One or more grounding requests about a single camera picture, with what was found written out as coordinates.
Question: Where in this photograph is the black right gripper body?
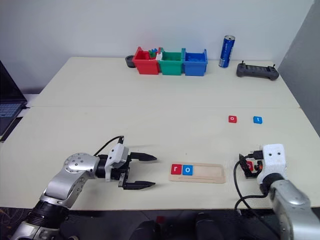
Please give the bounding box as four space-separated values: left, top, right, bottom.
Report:
246 149 264 165

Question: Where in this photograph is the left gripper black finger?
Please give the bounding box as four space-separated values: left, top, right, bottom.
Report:
128 151 158 162
122 180 156 192

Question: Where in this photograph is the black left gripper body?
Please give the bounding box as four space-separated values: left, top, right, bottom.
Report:
111 151 133 189

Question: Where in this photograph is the red letter block r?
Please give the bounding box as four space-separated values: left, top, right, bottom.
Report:
170 163 183 175

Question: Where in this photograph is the wooden letter tray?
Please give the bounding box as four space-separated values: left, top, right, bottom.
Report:
168 162 226 185

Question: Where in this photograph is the grey handheld controller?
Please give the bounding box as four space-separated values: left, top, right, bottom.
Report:
236 60 280 81

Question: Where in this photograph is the red plastic bin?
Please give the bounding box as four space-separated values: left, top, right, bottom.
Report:
132 46 161 76

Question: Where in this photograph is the green plastic bin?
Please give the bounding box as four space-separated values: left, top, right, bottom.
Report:
157 47 185 76

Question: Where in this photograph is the black round holder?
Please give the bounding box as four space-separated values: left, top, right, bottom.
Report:
125 55 137 69

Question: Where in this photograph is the blue plastic bin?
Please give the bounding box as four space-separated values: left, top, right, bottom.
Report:
181 48 209 77

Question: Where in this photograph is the blue drink can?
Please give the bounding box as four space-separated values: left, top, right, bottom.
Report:
218 35 236 68

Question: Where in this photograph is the dark laptop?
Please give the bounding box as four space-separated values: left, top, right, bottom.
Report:
0 59 28 136

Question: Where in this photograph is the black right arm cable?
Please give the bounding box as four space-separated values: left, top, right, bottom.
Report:
233 149 278 240

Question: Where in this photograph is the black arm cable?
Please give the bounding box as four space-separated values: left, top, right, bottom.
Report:
93 135 125 157
233 149 278 240

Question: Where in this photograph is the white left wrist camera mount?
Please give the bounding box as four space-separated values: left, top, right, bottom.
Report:
103 143 130 182

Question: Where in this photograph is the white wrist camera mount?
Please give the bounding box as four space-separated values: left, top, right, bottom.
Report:
103 143 130 182
256 143 288 186

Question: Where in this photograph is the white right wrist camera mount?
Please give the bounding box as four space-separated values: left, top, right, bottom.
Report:
256 143 288 186

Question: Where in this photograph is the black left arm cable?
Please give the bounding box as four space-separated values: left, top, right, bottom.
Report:
93 135 125 157

